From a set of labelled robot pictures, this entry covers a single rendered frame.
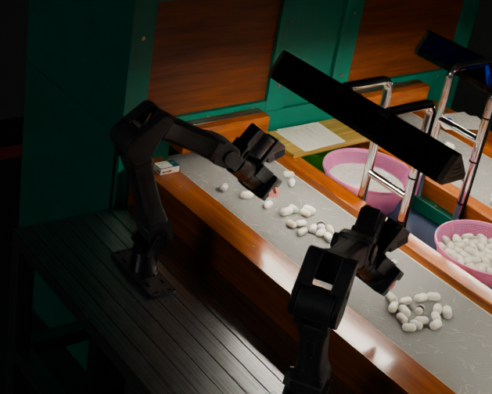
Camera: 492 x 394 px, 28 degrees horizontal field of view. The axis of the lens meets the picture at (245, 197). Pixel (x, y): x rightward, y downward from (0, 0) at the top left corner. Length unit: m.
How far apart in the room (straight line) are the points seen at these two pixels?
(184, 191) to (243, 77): 0.42
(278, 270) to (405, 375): 0.42
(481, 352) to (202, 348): 0.61
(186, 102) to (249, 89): 0.22
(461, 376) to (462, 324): 0.19
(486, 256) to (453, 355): 0.47
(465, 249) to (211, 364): 0.82
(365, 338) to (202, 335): 0.36
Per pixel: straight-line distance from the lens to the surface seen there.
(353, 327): 2.16
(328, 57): 2.98
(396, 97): 3.18
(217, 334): 2.21
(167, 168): 2.61
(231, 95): 2.79
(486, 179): 3.02
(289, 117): 2.96
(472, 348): 2.26
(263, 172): 2.37
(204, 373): 2.11
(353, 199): 2.66
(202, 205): 2.49
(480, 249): 2.65
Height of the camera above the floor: 2.01
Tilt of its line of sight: 29 degrees down
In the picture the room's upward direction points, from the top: 10 degrees clockwise
